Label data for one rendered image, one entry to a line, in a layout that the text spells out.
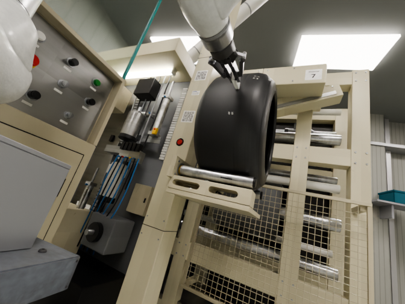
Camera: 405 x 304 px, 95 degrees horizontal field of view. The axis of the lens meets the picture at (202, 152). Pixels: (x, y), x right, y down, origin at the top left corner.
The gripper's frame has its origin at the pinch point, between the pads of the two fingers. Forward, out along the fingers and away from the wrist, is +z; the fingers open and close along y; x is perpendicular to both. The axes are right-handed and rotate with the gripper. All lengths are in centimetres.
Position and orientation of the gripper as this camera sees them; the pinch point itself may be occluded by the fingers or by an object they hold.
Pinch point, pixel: (235, 81)
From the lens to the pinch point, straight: 77.4
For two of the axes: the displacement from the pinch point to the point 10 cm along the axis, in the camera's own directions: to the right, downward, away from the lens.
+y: -9.0, -1.1, 4.3
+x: -2.0, 9.6, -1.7
